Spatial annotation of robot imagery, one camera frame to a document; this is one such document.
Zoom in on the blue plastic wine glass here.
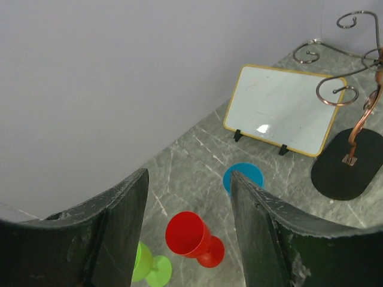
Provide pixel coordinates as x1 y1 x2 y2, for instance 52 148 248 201
222 162 265 198

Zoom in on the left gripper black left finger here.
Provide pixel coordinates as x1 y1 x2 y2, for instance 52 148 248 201
1 168 149 286

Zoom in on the red plastic wine glass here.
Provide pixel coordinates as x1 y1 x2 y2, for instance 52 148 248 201
165 211 225 268

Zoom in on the green plastic wine glass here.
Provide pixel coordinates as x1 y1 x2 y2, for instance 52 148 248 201
131 241 172 287

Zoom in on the yellow framed whiteboard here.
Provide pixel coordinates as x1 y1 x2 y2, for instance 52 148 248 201
223 65 346 157

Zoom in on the copper wire wine glass rack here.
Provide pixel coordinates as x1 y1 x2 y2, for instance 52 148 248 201
311 10 382 201

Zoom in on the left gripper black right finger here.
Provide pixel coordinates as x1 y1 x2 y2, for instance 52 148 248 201
230 172 382 286

